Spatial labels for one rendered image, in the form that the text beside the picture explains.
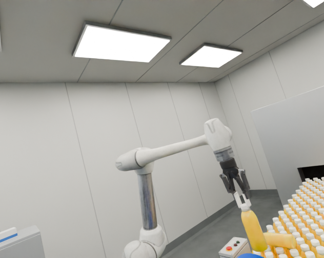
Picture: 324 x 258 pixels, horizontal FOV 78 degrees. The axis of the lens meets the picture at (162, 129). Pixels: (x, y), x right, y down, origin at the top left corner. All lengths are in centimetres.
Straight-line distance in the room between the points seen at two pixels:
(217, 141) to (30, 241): 173
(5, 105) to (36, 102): 39
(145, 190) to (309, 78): 450
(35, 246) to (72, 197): 141
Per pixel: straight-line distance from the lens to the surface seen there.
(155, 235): 149
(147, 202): 142
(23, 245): 215
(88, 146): 358
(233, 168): 103
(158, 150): 113
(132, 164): 120
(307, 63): 530
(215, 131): 99
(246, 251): 160
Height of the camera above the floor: 179
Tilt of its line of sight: 7 degrees up
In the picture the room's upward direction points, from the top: 16 degrees counter-clockwise
